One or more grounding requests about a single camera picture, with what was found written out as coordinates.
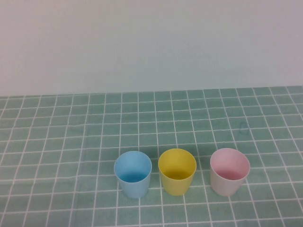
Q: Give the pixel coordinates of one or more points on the light blue plastic cup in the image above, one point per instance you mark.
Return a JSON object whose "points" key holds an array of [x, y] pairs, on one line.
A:
{"points": [[132, 165]]}

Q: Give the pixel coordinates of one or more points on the pink plastic cup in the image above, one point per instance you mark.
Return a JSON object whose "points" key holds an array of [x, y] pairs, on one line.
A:
{"points": [[229, 165]]}

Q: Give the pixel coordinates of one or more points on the yellow plastic cup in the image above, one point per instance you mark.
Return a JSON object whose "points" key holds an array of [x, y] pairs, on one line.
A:
{"points": [[177, 165]]}

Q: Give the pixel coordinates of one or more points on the green white grid tablecloth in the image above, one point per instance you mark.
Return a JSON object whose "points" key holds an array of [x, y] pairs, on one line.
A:
{"points": [[71, 142]]}

